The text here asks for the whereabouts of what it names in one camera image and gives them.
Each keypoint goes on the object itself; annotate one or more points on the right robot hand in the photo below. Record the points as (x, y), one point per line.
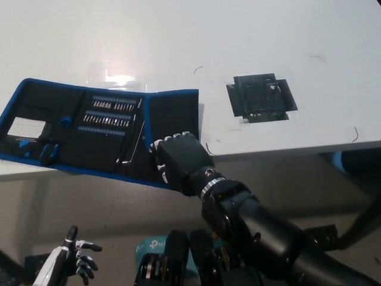
(181, 161)

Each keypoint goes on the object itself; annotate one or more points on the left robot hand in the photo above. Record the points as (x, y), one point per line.
(55, 262)

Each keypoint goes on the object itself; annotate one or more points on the black blue-edged toolkit roll case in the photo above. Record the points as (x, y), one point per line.
(98, 149)

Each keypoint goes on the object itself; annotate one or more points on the blue object under desk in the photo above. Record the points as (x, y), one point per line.
(337, 161)

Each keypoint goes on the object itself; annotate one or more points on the dark square floor object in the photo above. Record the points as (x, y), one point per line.
(31, 266)

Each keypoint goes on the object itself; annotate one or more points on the black metal tweezers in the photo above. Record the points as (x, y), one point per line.
(128, 146)

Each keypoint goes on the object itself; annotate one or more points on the short metal extension bar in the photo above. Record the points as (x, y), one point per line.
(139, 103)

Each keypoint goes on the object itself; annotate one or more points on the blue bit holder strip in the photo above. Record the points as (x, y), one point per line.
(101, 131)

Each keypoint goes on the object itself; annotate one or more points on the blue strip of screwdriver bits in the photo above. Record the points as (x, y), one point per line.
(113, 102)
(107, 118)

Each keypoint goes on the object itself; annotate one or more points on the black tape patch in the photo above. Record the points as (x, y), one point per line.
(260, 98)

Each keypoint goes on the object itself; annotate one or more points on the black tool with blue stripes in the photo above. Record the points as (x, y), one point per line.
(49, 152)

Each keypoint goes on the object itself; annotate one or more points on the small blue flat pick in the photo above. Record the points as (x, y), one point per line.
(26, 144)

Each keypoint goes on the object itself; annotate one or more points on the blue triangular opening pick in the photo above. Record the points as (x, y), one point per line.
(65, 121)

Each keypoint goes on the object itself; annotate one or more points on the white grid magnetic mat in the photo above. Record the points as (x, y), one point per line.
(26, 127)

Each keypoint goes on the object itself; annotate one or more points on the black table leg with foot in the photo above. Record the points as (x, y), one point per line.
(366, 217)

